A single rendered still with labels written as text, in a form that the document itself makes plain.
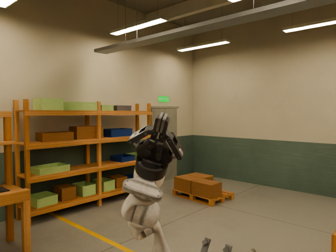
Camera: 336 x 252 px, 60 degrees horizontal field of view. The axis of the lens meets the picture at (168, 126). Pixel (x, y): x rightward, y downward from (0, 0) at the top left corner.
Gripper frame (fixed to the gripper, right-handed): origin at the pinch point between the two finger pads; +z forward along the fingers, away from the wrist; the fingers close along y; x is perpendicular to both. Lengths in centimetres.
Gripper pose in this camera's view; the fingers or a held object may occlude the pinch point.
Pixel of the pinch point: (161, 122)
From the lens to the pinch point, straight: 59.7
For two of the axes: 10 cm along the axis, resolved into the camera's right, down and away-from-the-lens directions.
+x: -2.4, 5.7, -7.9
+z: 2.0, -7.6, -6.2
